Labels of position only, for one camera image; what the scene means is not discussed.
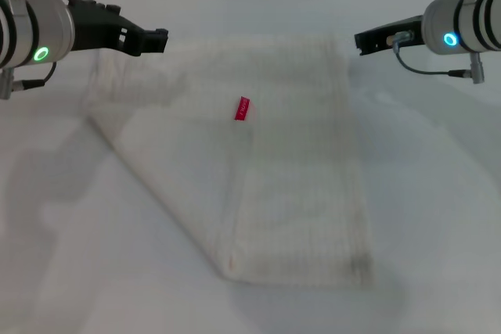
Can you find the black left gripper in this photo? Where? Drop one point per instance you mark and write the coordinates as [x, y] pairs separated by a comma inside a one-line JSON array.
[[98, 31]]

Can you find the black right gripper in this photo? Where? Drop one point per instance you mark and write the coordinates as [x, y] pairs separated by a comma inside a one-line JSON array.
[[395, 33]]

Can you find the white ribbed towel red tag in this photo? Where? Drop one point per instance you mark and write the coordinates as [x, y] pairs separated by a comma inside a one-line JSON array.
[[274, 177]]

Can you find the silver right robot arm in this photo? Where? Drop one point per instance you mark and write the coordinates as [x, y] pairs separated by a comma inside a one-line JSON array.
[[466, 23]]

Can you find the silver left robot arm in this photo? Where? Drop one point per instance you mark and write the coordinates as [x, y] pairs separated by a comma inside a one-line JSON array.
[[43, 25]]

